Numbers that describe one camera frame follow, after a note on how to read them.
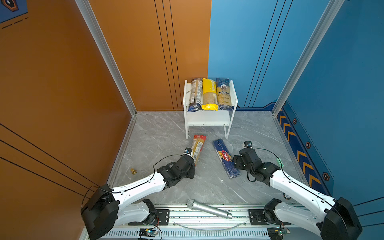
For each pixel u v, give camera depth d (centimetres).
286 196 51
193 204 74
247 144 74
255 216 73
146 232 71
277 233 70
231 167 89
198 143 89
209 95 79
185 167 62
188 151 74
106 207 40
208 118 92
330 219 39
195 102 75
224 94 79
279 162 92
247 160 63
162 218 74
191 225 72
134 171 88
